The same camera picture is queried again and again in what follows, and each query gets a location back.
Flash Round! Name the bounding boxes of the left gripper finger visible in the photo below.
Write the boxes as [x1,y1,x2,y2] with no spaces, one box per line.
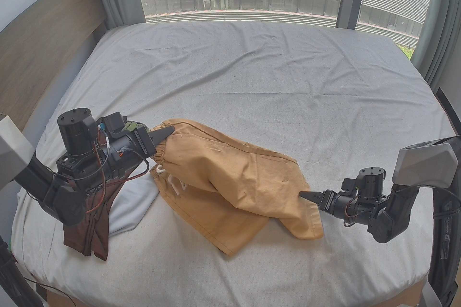
[150,124,176,147]

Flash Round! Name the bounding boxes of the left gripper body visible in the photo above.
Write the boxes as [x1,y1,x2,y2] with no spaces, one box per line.
[104,126,156,177]

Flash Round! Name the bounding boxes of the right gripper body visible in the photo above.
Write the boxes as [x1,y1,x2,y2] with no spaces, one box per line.
[322,189,358,220]

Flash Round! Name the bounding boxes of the tan shorts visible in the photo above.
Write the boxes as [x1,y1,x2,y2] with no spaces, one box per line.
[149,117,324,257]

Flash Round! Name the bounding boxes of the bed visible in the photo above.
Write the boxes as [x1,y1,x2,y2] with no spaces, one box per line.
[0,0,461,307]

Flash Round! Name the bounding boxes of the pale grey garment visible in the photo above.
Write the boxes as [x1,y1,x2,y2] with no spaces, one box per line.
[107,176,159,238]

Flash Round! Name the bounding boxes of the brown garment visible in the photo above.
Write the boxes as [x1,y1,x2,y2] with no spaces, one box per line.
[63,179,125,261]

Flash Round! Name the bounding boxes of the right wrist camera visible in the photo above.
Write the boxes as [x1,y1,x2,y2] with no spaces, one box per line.
[341,177,360,197]

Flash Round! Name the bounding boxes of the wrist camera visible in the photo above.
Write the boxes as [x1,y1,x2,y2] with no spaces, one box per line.
[341,177,360,197]
[98,112,127,139]

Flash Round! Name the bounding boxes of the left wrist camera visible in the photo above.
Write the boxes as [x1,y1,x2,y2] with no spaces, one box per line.
[98,112,127,139]

